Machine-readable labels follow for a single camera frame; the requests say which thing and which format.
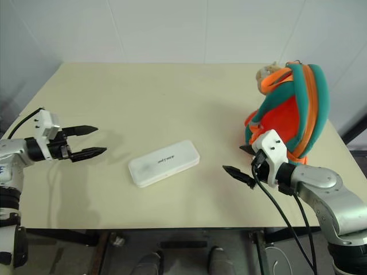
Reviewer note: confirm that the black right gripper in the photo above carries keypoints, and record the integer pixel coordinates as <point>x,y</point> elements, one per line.
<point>262,172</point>

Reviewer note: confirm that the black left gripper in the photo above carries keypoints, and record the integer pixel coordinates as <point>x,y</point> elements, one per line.
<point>58,150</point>

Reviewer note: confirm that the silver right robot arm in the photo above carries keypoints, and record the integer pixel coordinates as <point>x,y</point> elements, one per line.
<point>315,177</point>

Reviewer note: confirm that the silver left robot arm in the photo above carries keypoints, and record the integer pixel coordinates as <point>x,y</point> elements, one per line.
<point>13,149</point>

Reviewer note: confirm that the white rectangular box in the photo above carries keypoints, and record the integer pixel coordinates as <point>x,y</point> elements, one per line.
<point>163,164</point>

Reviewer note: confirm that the teal orange plush backpack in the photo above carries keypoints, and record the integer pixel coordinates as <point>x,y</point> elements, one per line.
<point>298,94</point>

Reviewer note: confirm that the metal table leg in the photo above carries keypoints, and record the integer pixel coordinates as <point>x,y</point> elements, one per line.
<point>261,252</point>

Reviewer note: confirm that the dark rounded robot foot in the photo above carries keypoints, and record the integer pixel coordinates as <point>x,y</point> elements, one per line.
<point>149,263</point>
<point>218,260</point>

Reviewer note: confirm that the short black floor bar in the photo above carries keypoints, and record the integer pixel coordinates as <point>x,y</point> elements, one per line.
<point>183,245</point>

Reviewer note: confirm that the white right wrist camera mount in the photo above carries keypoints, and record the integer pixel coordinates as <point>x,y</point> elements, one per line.
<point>273,149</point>

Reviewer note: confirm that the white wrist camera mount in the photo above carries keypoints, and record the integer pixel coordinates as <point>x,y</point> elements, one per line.
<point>46,120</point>
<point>273,149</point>

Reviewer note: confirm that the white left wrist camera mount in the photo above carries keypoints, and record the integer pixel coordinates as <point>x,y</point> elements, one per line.
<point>46,120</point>

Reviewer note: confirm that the black table frame crossbar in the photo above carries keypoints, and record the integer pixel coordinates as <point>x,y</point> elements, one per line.
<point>63,235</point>

